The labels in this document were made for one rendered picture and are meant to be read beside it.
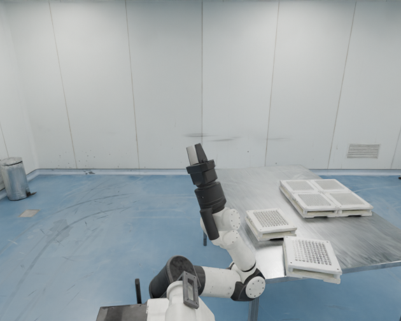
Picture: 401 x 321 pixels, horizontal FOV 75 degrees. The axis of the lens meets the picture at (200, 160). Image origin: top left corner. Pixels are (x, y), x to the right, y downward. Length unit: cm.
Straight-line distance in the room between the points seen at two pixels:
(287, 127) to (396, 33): 218
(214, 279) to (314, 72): 436
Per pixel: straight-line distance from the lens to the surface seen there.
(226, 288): 95
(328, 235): 185
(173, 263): 85
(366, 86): 537
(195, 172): 81
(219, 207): 82
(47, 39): 523
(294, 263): 145
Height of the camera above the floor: 186
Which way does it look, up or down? 19 degrees down
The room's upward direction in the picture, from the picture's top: straight up
